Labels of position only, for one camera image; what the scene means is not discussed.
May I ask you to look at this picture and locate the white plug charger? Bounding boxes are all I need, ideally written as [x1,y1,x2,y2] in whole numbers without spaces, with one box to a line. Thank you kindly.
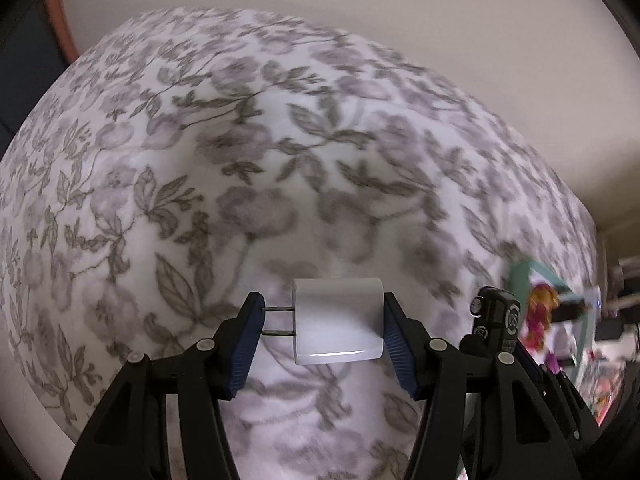
[262,277,386,366]

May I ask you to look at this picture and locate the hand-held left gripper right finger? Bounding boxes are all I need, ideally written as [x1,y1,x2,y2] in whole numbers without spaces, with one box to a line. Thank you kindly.
[383,293,584,480]

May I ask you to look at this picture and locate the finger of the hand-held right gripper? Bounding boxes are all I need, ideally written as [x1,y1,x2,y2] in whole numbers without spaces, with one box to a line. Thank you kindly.
[515,340,556,387]
[459,332,501,357]

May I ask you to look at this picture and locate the toy dog with pink hat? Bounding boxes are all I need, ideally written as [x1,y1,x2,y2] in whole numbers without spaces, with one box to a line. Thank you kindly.
[520,282,564,356]

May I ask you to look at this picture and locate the orange panel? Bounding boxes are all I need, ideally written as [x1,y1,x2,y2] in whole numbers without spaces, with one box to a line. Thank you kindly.
[44,0,81,63]

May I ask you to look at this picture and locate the teal rimmed white tray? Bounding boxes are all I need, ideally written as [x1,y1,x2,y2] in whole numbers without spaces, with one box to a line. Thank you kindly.
[507,259,601,377]

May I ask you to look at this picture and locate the black toy car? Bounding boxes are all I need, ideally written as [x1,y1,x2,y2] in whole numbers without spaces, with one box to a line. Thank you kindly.
[471,286,522,354]

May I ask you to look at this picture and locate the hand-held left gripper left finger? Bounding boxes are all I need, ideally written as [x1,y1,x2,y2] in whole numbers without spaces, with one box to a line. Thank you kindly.
[60,291,267,480]

